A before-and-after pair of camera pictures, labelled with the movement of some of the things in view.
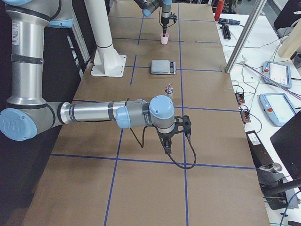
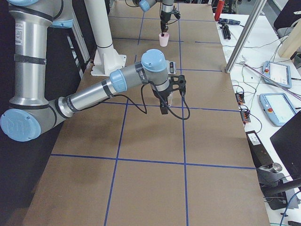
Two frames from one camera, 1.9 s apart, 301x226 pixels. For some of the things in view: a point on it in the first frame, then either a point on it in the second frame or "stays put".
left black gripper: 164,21 stays put
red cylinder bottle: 219,10 stays put
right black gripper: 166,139 → 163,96
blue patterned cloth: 229,21 stays put
